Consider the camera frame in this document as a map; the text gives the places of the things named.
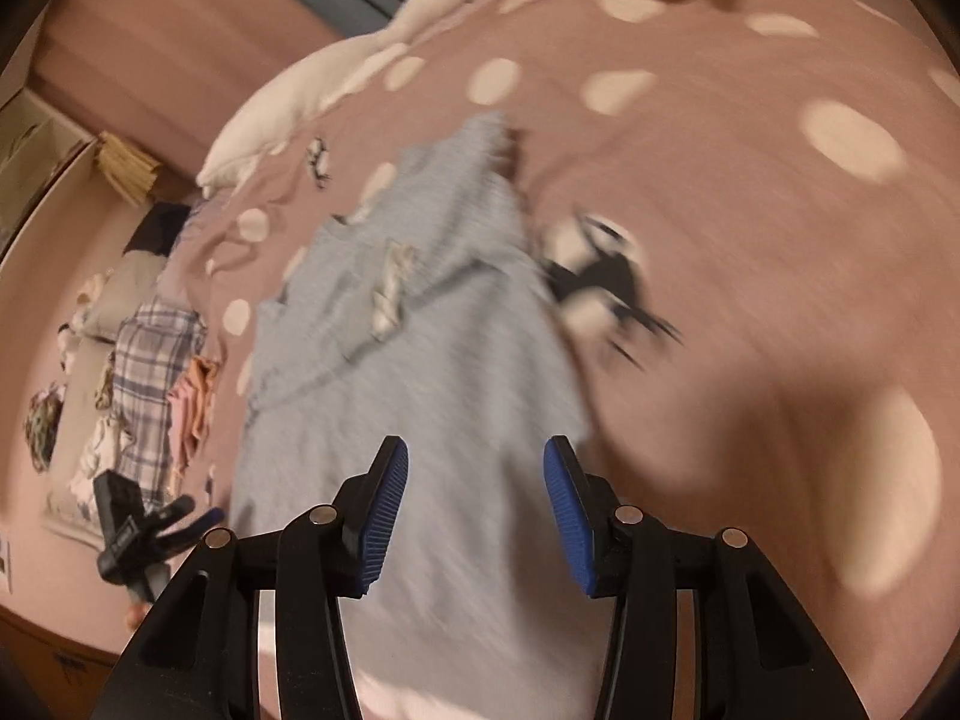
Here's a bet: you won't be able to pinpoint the grey New York sweatshirt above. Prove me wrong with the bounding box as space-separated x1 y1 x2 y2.
233 112 608 718

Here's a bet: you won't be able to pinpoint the light pink folded clothes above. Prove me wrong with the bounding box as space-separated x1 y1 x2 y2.
167 376 197 478

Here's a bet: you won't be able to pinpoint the orange folded clothes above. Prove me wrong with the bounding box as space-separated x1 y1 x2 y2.
187 356 220 458

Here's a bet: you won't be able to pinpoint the left hand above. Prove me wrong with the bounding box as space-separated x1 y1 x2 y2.
124 601 151 632

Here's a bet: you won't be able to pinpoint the blue plaid pillow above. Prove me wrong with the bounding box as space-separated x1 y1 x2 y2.
44 294 209 542

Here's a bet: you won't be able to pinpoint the beige pillow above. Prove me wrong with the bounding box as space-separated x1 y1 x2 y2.
82 250 167 341

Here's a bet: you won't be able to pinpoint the straw tassel decoration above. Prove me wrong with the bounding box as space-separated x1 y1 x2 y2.
94 132 161 206

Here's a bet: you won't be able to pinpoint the white goose plush toy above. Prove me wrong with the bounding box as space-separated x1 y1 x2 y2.
195 0 469 197

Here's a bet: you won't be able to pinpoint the pink curtain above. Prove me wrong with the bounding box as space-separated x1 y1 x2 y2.
29 0 527 182

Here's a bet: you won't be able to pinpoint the pink polka dot bedspread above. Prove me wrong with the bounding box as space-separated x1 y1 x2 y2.
166 0 958 718

